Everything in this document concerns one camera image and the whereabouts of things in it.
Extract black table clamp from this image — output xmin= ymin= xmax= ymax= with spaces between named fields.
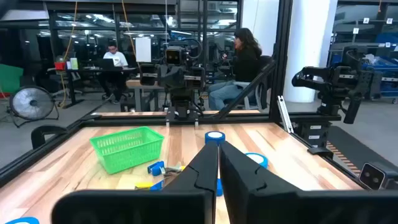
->
xmin=307 ymin=146 xmax=334 ymax=158
xmin=30 ymin=124 xmax=68 ymax=150

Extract green plastic basket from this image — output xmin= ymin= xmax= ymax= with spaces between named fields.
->
xmin=89 ymin=126 xmax=165 ymax=175

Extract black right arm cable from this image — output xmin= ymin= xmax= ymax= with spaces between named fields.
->
xmin=181 ymin=37 xmax=203 ymax=60

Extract silver aluminium bracket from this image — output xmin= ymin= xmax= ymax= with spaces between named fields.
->
xmin=276 ymin=95 xmax=295 ymax=134

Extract black laptop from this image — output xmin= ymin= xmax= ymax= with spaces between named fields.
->
xmin=98 ymin=58 xmax=116 ymax=71

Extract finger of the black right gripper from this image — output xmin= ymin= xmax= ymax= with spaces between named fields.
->
xmin=159 ymin=68 xmax=174 ymax=90
xmin=173 ymin=68 xmax=188 ymax=90

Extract yellow hanging cable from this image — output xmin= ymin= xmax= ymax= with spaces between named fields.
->
xmin=121 ymin=0 xmax=137 ymax=60
xmin=60 ymin=0 xmax=78 ymax=108

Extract black desk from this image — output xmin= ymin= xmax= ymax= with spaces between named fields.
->
xmin=46 ymin=66 xmax=137 ymax=108

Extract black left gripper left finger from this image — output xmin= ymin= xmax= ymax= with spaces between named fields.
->
xmin=158 ymin=141 xmax=220 ymax=224

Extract office chair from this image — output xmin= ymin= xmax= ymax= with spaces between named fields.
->
xmin=231 ymin=55 xmax=273 ymax=111

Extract green panel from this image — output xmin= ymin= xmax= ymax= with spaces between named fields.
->
xmin=0 ymin=63 xmax=24 ymax=94

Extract black floor fan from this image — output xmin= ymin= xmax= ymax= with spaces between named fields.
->
xmin=8 ymin=86 xmax=60 ymax=128

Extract black striped cable ramp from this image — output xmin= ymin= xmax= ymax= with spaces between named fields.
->
xmin=325 ymin=126 xmax=398 ymax=178

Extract black table-level camera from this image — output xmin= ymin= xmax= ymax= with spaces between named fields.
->
xmin=358 ymin=161 xmax=398 ymax=191

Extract yellow mini stapler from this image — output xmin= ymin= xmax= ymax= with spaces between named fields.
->
xmin=164 ymin=164 xmax=187 ymax=182
xmin=134 ymin=181 xmax=154 ymax=190

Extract blue tape roll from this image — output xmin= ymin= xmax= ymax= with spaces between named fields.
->
xmin=4 ymin=217 xmax=40 ymax=224
xmin=244 ymin=152 xmax=269 ymax=169
xmin=204 ymin=130 xmax=226 ymax=146

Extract blue storage bins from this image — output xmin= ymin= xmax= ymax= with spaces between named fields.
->
xmin=362 ymin=30 xmax=398 ymax=105

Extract white pillar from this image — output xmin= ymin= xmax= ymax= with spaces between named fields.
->
xmin=282 ymin=0 xmax=339 ymax=103

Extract person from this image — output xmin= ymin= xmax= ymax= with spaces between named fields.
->
xmin=207 ymin=27 xmax=265 ymax=111
xmin=98 ymin=42 xmax=129 ymax=105

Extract wooden side table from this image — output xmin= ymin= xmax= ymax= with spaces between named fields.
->
xmin=126 ymin=79 xmax=165 ymax=112

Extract white sign board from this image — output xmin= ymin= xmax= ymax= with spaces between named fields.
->
xmin=135 ymin=37 xmax=152 ymax=63

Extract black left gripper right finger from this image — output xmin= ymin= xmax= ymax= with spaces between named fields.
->
xmin=220 ymin=141 xmax=301 ymax=224

